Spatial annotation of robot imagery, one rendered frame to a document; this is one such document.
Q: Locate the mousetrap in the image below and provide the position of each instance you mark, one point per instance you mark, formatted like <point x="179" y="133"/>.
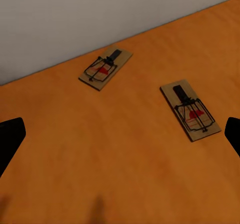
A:
<point x="195" y="119"/>
<point x="101" y="71"/>

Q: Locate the cabinet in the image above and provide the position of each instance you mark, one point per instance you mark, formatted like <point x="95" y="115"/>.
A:
<point x="120" y="155"/>

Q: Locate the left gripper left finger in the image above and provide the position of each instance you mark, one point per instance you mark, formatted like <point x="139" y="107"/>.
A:
<point x="12" y="133"/>

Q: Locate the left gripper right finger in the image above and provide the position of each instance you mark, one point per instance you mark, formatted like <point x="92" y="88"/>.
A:
<point x="232" y="132"/>

